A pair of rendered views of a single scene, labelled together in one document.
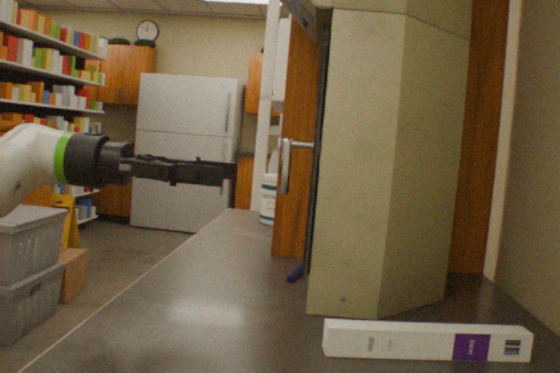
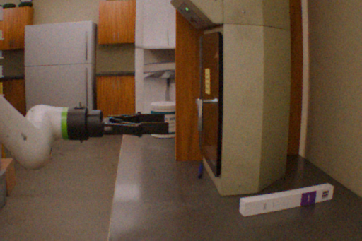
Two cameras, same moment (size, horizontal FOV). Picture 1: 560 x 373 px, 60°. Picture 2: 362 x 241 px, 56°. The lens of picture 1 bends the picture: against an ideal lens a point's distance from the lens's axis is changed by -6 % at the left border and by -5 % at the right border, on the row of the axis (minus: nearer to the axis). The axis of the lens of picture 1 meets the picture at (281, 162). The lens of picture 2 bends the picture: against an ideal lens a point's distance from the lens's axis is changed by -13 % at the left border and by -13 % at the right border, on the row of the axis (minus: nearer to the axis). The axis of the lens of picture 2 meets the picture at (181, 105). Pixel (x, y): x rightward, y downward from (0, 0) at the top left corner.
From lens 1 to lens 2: 0.33 m
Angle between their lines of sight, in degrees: 11
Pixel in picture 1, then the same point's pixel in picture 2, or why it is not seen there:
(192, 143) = (63, 71)
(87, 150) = (80, 119)
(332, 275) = (233, 173)
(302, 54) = (185, 33)
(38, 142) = (49, 117)
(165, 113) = (43, 51)
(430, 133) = (277, 87)
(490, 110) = (297, 60)
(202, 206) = not seen: hidden behind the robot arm
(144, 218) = not seen: hidden behind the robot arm
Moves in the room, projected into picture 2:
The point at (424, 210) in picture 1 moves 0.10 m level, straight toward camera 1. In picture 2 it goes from (276, 129) to (281, 137)
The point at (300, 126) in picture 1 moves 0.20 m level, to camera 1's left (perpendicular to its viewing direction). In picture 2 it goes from (187, 78) to (130, 80)
